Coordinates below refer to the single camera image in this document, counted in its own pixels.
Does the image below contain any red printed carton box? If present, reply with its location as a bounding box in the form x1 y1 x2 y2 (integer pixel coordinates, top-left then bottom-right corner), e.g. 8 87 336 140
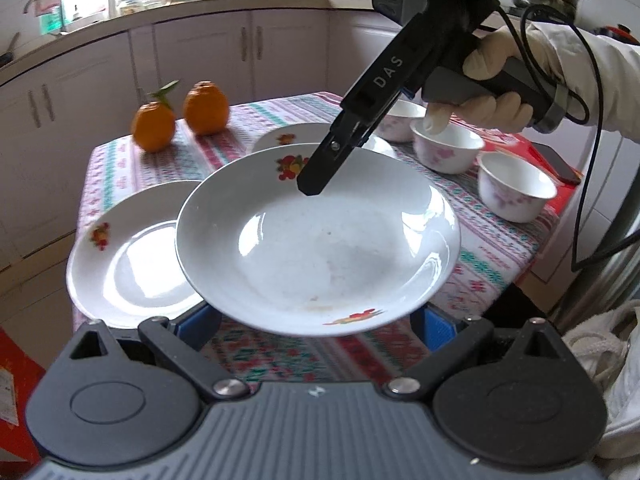
470 127 586 228

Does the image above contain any white bowl with pink flowers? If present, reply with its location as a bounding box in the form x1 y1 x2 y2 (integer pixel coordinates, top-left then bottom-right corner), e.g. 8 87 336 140
476 151 559 224
410 119 485 175
372 100 429 144

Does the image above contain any white cabinet door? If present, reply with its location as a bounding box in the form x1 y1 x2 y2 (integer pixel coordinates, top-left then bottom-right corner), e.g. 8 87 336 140
45 55 133 241
251 10 330 107
0 67 47 263
349 10 403 98
154 12 252 111

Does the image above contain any green and pink package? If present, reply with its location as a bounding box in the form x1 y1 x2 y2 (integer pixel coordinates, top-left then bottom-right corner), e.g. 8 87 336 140
35 0 67 37

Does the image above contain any patterned red green tablecloth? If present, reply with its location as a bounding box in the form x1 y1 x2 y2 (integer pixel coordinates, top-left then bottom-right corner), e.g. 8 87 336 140
72 91 562 386

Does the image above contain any red lidded pot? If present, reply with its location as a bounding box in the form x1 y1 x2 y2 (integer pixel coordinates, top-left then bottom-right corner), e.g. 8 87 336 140
594 23 640 45

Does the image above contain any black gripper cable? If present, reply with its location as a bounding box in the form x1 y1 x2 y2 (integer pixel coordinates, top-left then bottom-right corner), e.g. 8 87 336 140
477 4 640 273

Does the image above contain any person's right hand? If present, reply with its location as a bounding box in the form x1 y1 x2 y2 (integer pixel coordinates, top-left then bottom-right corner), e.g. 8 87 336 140
424 25 535 136

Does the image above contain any person's right forearm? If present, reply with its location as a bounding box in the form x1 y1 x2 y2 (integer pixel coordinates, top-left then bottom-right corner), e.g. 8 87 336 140
522 21 640 142

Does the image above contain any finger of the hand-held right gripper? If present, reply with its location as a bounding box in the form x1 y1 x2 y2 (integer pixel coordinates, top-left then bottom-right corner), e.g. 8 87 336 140
350 109 390 155
297 125 357 197

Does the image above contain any large orange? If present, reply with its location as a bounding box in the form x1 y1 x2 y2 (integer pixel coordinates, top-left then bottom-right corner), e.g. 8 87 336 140
182 81 231 136

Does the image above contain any stainless steel appliance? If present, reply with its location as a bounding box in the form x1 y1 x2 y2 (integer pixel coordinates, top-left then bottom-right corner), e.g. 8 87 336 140
554 220 640 333

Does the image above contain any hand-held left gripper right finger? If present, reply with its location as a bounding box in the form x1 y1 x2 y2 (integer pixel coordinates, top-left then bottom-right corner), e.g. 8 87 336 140
384 304 567 403

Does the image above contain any small orange with leaf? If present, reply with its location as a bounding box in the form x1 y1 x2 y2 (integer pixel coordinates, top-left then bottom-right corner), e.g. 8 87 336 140
131 79 182 154

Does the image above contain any black smartphone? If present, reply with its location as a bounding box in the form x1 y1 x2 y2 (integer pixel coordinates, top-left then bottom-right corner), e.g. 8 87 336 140
530 142 584 186

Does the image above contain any white fleece clothing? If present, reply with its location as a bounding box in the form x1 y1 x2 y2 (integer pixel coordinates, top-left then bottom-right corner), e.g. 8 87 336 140
564 299 640 461

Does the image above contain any red cardboard carton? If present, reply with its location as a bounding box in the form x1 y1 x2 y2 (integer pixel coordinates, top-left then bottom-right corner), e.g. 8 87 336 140
0 326 47 467

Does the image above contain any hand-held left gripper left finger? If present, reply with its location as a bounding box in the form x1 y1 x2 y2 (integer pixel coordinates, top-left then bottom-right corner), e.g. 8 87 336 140
69 302 251 403

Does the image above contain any white plate with fruit print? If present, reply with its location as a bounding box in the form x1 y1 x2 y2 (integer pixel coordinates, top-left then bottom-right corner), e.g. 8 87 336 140
175 143 462 339
66 180 207 330
251 122 399 162

